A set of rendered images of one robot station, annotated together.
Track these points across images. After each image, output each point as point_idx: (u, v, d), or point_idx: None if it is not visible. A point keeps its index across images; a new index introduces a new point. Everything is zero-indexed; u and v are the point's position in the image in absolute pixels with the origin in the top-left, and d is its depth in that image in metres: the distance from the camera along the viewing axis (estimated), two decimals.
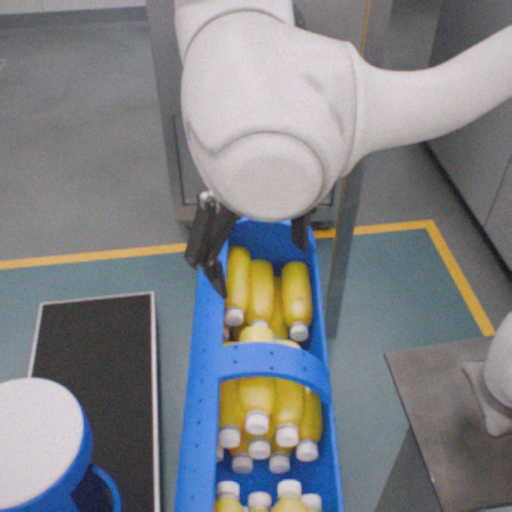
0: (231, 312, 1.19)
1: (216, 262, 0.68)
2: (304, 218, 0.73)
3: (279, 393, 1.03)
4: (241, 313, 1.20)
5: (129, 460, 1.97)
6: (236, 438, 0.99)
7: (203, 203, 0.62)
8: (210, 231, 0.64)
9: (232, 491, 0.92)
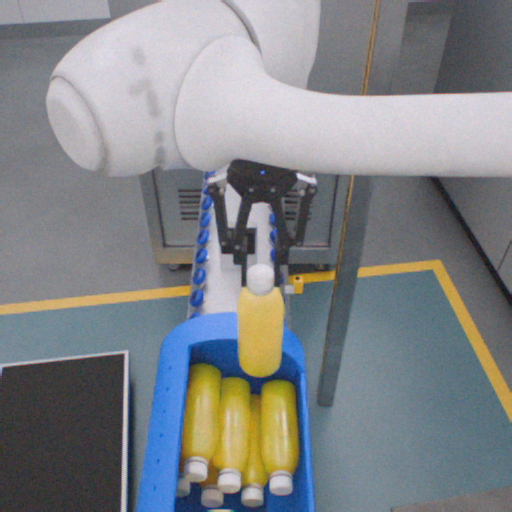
0: (191, 467, 0.90)
1: (278, 237, 0.74)
2: (246, 238, 0.74)
3: None
4: (205, 467, 0.92)
5: None
6: None
7: (315, 185, 0.67)
8: (299, 202, 0.70)
9: None
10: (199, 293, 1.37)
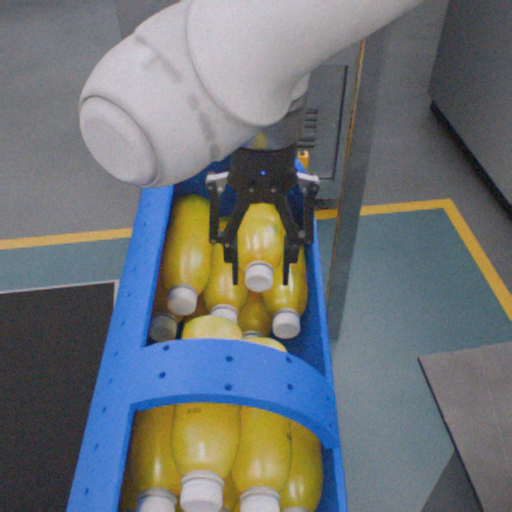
0: (177, 292, 0.75)
1: None
2: (237, 236, 0.74)
3: (247, 431, 0.58)
4: (193, 294, 0.76)
5: None
6: None
7: (317, 182, 0.66)
8: None
9: None
10: None
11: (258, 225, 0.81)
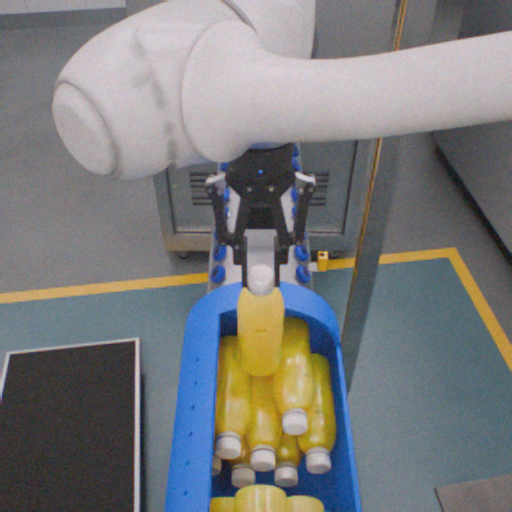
0: (224, 442, 0.84)
1: (278, 236, 0.74)
2: (246, 238, 0.75)
3: None
4: (238, 442, 0.85)
5: None
6: None
7: (313, 184, 0.67)
8: (298, 201, 0.70)
9: None
10: (221, 269, 1.31)
11: (293, 373, 0.91)
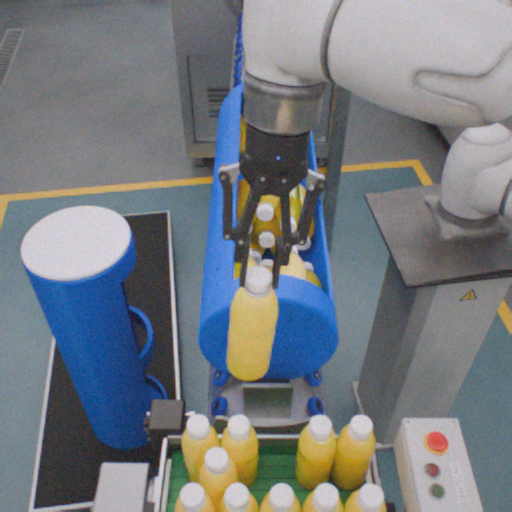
0: None
1: (280, 237, 0.75)
2: (248, 237, 0.75)
3: None
4: None
5: None
6: None
7: (323, 182, 0.69)
8: (305, 200, 0.71)
9: None
10: None
11: None
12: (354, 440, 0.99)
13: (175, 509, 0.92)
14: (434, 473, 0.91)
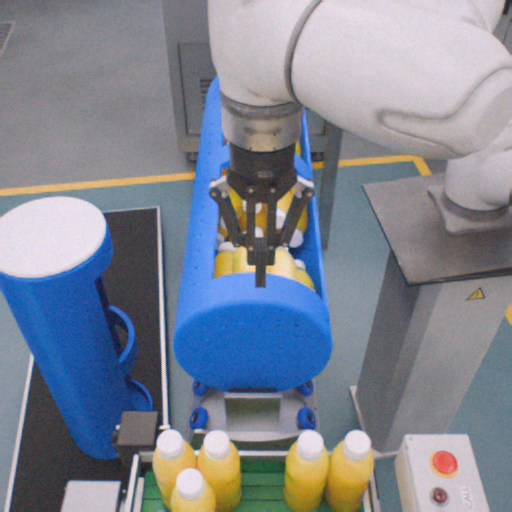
0: None
1: (256, 250, 0.72)
2: (261, 254, 0.72)
3: None
4: None
5: (138, 337, 2.18)
6: None
7: (211, 193, 0.67)
8: (229, 216, 0.68)
9: (231, 248, 1.13)
10: None
11: None
12: (349, 459, 0.86)
13: None
14: (442, 500, 0.78)
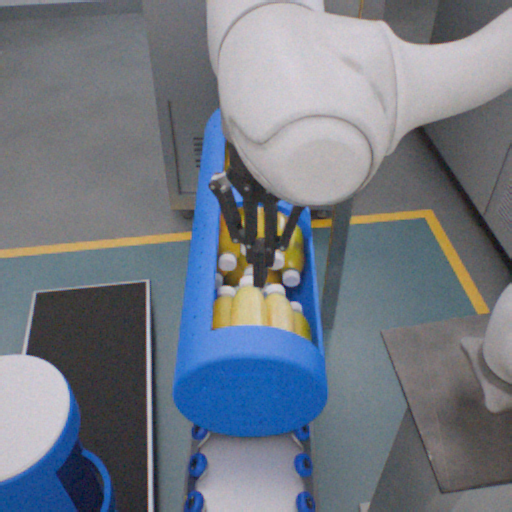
0: None
1: None
2: (262, 239, 0.75)
3: None
4: None
5: (122, 448, 1.94)
6: (233, 260, 1.23)
7: None
8: None
9: (230, 292, 1.16)
10: None
11: None
12: None
13: None
14: None
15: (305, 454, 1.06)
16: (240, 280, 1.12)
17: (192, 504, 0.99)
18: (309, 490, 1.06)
